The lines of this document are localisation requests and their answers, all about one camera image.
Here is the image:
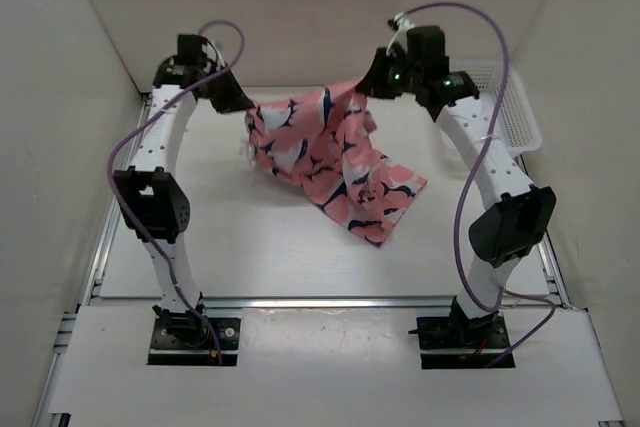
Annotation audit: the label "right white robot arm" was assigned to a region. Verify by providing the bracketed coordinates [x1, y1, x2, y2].
[357, 19, 556, 347]

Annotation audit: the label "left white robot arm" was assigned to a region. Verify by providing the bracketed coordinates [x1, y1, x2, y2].
[111, 34, 252, 347]

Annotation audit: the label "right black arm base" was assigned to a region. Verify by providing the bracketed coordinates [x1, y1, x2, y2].
[408, 299, 516, 370]

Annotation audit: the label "white perforated plastic basket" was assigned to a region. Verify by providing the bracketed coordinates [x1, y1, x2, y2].
[450, 58, 542, 157]

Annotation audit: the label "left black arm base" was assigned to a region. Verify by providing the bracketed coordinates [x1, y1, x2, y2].
[147, 306, 241, 367]

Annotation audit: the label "aluminium rail across table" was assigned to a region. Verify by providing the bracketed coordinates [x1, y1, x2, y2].
[205, 296, 452, 309]

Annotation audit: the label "pink patterned shorts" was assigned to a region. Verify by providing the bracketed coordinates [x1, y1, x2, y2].
[245, 82, 427, 246]

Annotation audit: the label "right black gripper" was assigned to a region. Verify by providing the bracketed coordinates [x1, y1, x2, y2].
[356, 48, 422, 101]

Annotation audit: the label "left aluminium frame rail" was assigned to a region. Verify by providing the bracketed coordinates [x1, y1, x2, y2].
[34, 91, 154, 427]

